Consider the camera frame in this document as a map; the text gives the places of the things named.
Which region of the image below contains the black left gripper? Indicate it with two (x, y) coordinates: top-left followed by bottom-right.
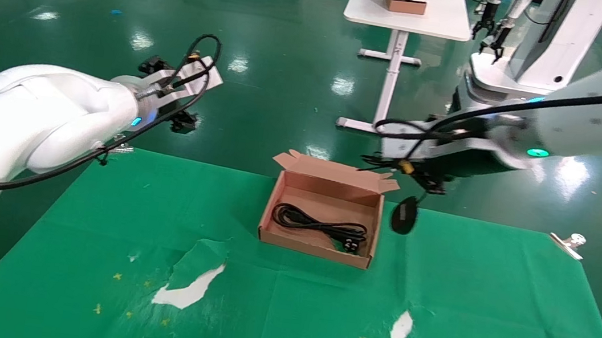
(132, 55), (205, 135)

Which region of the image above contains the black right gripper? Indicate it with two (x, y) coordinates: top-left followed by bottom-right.
(415, 142), (510, 203)

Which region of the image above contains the black adapter with thin cable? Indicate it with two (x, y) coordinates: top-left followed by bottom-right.
(352, 152), (426, 237)

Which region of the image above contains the thick black power cable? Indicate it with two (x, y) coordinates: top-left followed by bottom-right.
(268, 201), (371, 255)

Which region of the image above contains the open brown cardboard box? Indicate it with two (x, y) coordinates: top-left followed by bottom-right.
(254, 146), (403, 273)

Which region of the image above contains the metal cloth clip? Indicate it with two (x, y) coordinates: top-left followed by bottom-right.
(105, 134), (135, 158)
(547, 230), (588, 261)

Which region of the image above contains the white wheeled background robot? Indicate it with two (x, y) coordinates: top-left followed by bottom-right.
(452, 0), (602, 129)

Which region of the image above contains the white standing table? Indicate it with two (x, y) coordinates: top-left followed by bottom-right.
(329, 0), (475, 149)

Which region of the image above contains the green table cloth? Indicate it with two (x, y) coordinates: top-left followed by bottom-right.
(0, 131), (602, 338)

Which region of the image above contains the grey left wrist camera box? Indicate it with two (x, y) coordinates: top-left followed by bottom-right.
(137, 48), (227, 111)

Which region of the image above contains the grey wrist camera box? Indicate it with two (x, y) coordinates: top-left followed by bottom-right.
(137, 48), (227, 111)
(376, 109), (494, 173)

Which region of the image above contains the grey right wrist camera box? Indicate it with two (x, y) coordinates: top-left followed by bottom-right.
(376, 109), (494, 173)

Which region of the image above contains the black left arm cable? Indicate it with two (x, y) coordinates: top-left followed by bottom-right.
(0, 9), (223, 222)

